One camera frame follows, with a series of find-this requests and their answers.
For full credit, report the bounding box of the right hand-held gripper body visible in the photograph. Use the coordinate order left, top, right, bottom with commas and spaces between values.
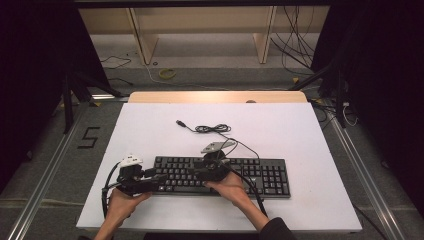
199, 141, 234, 183

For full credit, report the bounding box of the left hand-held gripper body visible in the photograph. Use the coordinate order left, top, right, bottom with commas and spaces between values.
114, 154, 158, 197

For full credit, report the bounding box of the black computer keyboard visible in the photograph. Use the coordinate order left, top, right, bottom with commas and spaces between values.
152, 155, 292, 200

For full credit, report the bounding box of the person's left hand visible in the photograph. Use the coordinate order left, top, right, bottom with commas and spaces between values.
105, 187, 153, 225

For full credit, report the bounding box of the person's right hand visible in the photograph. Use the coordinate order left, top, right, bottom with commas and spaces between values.
204, 170, 255, 208

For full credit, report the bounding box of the light wooden table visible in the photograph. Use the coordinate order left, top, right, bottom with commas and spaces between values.
128, 91, 308, 104

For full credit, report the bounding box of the white table cover board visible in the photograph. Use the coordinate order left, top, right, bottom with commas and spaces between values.
75, 102, 363, 234

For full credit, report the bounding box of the black tripod stand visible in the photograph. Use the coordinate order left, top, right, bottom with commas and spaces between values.
60, 70, 125, 135
288, 59, 348, 129

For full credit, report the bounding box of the yellow tape roll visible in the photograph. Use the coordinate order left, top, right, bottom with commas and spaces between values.
158, 67, 177, 80

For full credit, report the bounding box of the black curtain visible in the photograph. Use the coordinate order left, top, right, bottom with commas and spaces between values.
311, 0, 424, 211
0, 0, 111, 194

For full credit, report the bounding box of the left hand-held gripper black cable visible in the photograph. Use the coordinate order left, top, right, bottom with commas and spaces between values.
101, 161, 124, 219

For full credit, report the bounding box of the black keyboard cable with plug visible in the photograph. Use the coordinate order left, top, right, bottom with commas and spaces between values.
175, 119, 261, 160

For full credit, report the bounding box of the aluminium floor rail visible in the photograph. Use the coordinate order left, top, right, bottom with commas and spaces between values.
6, 109, 92, 240
323, 108, 407, 240

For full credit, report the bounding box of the thin black floor cable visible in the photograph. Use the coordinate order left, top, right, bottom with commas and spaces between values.
100, 55, 133, 70

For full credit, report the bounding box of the tangle of floor cables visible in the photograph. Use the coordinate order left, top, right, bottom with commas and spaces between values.
308, 98, 360, 129

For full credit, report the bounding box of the bundle of black hanging cables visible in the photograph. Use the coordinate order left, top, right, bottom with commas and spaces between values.
269, 5, 317, 76

